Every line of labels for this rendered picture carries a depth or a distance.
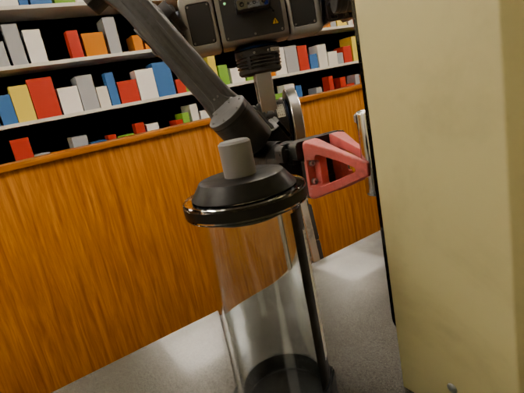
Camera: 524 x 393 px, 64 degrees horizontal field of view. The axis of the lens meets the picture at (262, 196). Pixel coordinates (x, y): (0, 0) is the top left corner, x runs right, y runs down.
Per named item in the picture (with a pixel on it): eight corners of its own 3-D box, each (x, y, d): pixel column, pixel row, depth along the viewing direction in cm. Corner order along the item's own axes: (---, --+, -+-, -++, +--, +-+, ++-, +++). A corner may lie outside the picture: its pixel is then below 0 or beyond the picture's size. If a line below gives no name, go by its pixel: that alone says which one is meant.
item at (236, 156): (321, 206, 35) (309, 127, 34) (224, 242, 31) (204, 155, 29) (266, 192, 43) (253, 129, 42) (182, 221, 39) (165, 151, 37)
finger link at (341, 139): (391, 128, 44) (329, 131, 52) (343, 142, 40) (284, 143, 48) (398, 190, 46) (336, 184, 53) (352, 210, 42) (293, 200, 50)
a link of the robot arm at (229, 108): (285, 129, 66) (244, 164, 67) (238, 72, 61) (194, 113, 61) (313, 154, 56) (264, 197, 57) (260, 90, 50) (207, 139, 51)
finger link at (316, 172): (396, 126, 44) (334, 129, 52) (349, 140, 41) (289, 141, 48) (402, 189, 46) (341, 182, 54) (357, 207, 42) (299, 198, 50)
